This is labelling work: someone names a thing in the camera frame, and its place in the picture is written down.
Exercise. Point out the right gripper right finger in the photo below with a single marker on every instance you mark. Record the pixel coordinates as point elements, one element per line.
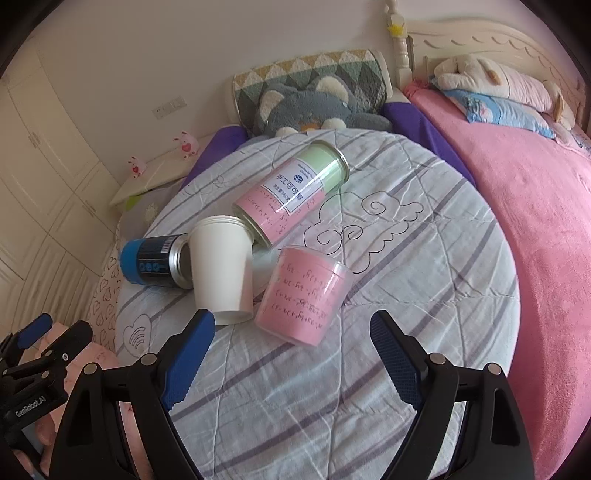
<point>492,442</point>

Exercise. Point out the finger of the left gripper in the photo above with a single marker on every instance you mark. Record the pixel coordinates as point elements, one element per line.
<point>34,331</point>
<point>55,357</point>

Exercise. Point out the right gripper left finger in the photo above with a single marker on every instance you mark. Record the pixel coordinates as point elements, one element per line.
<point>91,442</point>

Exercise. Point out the white paper cup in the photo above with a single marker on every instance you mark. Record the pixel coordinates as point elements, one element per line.
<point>221,264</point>

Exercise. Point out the pink plastic cup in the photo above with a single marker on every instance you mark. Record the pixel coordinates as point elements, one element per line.
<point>305,293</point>

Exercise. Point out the heart pattern bed sheet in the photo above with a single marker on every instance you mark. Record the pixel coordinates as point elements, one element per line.
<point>102,313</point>

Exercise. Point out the cream wardrobe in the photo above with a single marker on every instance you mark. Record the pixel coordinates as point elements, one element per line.
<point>57,227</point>

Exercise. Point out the blue black tin can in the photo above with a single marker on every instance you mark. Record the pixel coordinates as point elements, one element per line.
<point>162,261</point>

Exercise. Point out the grey flower pillow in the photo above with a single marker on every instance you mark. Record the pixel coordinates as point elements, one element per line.
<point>139,211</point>

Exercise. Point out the pink bunny figurine left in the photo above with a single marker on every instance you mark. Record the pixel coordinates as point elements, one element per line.
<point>137,166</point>

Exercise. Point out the pink bunny figurine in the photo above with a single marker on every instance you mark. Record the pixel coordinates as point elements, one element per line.
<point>188,145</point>
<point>137,166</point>

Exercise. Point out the white bedside shelf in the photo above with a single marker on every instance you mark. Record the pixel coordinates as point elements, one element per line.
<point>166,168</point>

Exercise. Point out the striped round table cloth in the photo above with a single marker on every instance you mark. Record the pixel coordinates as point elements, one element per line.
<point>303,393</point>

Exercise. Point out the pink bunny figurine right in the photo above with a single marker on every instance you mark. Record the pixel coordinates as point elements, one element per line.
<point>188,145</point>

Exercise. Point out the pink green cookie jar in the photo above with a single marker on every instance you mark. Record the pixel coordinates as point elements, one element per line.
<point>278,203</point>

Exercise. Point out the pink bed blanket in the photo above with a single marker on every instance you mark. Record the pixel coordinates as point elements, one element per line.
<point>540,192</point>

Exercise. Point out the purple blanket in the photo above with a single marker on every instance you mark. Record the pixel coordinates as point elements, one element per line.
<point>406,119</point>

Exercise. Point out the blue floral pillow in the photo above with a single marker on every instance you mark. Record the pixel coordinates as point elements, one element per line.
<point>479,108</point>

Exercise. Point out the grey cat plush cushion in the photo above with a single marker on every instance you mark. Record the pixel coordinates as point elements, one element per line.
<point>325,104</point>

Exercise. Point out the white plush toy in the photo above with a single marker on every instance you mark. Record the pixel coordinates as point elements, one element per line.
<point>478,74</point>

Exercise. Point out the quilted triangle pattern cushion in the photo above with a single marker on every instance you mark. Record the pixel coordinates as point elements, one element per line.
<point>364,71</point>

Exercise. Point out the cream wooden headboard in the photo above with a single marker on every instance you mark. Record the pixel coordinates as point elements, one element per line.
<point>420,45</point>

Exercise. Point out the white wall switch panel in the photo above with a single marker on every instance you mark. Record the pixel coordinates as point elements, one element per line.
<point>169,107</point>

